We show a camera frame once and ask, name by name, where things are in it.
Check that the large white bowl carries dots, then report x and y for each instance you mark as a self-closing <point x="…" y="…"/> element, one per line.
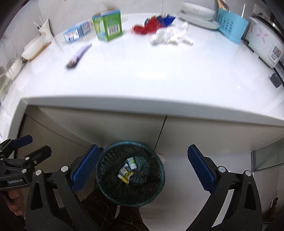
<point x="33" y="47"/>

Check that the green carton box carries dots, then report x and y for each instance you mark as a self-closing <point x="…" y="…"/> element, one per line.
<point x="111" y="26"/>

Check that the white straw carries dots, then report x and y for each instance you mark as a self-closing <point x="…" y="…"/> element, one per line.
<point x="41" y="20"/>
<point x="37" y="25"/>

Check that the grey cabinet door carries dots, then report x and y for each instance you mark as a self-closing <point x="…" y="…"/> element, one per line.
<point x="99" y="126"/>
<point x="210" y="135"/>

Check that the person's left hand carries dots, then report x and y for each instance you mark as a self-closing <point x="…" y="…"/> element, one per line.
<point x="14" y="200"/>

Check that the dark green mesh trash bin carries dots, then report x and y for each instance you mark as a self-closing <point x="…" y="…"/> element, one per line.
<point x="106" y="160"/>

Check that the brown slipper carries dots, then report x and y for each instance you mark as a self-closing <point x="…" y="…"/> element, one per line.
<point x="269" y="207"/>

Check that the white paper cup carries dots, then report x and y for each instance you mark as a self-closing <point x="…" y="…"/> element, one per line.
<point x="45" y="31"/>

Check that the small white green packet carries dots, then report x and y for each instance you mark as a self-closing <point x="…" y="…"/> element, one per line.
<point x="131" y="163"/>

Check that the yellow white wrapper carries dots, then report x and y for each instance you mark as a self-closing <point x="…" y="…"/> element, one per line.
<point x="125" y="175"/>

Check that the small blue white box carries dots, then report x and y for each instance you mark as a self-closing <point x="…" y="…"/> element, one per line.
<point x="75" y="33"/>

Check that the white wall socket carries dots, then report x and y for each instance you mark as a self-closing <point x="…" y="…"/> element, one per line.
<point x="259" y="11"/>

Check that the red mesh net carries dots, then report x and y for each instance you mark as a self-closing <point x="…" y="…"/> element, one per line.
<point x="146" y="27"/>

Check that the grey power adapter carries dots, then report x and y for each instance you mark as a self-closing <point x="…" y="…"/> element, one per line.
<point x="275" y="80"/>

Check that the crumpled white tissue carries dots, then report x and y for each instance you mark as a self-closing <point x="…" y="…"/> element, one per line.
<point x="170" y="34"/>

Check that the blue plastic utensil holder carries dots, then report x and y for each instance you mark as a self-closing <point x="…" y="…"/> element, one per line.
<point x="230" y="26"/>

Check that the wooden chopstick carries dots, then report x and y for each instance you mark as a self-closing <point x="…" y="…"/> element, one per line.
<point x="219" y="4"/>

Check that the white rice cooker pink flowers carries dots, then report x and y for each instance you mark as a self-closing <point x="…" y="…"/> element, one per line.
<point x="261" y="37"/>

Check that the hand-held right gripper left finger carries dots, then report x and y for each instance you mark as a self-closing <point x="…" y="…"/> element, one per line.
<point x="85" y="168"/>

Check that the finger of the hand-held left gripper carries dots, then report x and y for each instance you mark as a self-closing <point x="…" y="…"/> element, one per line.
<point x="22" y="141"/>
<point x="41" y="153"/>

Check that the white plate blue pattern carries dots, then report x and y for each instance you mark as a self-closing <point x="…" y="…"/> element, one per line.
<point x="199" y="23"/>

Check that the purple black brush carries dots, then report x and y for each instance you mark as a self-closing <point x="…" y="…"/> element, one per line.
<point x="77" y="55"/>

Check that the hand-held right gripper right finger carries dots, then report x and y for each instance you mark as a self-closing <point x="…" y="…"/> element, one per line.
<point x="200" y="168"/>

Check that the person's dark patterned pants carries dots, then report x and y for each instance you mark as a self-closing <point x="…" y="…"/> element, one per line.
<point x="106" y="213"/>

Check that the white plastic utensil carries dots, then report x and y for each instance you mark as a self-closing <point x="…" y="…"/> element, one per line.
<point x="243" y="10"/>

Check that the blue snack packet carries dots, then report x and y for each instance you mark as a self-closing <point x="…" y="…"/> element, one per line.
<point x="167" y="20"/>

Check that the white jar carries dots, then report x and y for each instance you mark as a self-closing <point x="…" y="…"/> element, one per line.
<point x="14" y="67"/>

